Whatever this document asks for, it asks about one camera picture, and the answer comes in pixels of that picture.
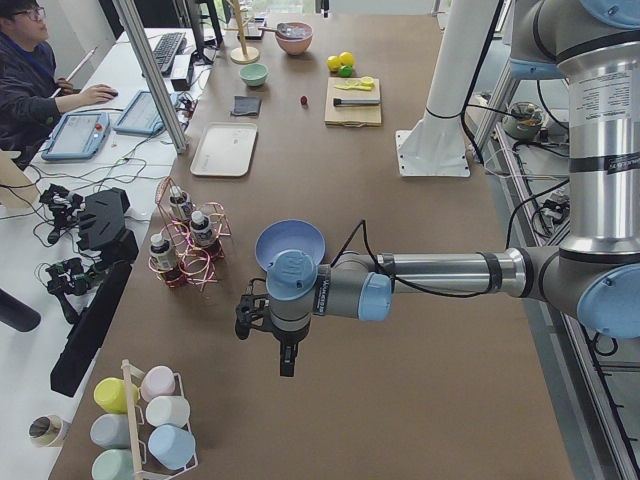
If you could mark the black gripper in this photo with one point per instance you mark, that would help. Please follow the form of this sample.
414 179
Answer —
288 337

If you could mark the blue plate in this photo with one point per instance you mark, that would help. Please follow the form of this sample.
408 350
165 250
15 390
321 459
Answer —
289 234

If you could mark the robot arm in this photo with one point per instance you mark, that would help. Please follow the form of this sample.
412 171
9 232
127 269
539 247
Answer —
593 274

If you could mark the pink cup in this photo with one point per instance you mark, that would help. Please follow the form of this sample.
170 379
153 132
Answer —
158 381

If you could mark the white cup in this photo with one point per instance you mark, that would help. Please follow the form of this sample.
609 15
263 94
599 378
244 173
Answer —
172 410

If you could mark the tea bottle two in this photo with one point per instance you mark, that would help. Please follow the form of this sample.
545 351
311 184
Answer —
201 229

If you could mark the light blue cup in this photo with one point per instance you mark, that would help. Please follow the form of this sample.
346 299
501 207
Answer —
173 447

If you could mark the tea bottle three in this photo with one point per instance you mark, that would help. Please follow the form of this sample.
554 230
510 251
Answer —
161 252

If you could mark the yellow cup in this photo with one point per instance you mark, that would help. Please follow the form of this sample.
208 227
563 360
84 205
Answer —
109 394

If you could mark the tea bottle one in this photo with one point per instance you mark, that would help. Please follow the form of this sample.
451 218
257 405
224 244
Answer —
180 203

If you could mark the grey cup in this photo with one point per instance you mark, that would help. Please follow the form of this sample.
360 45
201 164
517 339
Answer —
111 431

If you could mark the cream rabbit tray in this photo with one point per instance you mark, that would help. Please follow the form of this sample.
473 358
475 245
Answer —
224 150

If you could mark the pale green cup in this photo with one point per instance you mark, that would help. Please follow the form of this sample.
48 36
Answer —
113 464

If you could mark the grey folded cloth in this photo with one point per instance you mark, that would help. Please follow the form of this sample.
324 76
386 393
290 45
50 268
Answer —
246 106

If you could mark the steel muddler black tip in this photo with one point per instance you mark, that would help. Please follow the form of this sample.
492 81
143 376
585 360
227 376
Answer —
348 102

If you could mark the tape roll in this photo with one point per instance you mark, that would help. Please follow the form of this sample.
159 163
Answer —
48 431

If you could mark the wooden cutting board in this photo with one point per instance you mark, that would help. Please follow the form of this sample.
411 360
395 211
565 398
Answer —
354 116

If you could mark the yellow plastic knife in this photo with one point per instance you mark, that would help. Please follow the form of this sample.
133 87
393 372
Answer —
354 86

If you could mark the blue teach pendant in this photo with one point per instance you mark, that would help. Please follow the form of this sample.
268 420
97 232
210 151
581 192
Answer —
140 118
78 136

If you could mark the mint green bowl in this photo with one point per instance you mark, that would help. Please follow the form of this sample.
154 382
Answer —
254 75

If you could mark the lemon half near knife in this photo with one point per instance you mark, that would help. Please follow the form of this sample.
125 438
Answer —
367 81

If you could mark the green lime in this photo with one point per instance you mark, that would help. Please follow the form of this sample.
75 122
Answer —
345 71

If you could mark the yellow lemon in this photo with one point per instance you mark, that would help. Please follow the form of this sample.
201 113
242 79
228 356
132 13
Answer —
346 59
333 63

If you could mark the wooden cup tree stand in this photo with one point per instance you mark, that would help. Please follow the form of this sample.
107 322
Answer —
244 54

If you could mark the pink bowl with ice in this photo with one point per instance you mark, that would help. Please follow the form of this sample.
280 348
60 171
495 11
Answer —
294 38

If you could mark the metal ice scoop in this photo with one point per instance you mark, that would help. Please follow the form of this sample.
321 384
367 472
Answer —
270 29

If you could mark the black keyboard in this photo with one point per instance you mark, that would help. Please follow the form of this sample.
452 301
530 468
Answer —
167 48

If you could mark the seated person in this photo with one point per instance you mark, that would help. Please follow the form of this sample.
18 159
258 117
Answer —
32 99

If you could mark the copper wire bottle rack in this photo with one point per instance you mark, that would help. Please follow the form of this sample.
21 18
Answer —
193 265

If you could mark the white wire cup rack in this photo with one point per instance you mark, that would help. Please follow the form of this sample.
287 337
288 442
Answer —
145 465

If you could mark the white camera mast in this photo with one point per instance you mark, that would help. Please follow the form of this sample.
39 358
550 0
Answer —
436 146

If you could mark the aluminium frame post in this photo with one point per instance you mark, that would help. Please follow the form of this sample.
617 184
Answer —
130 20

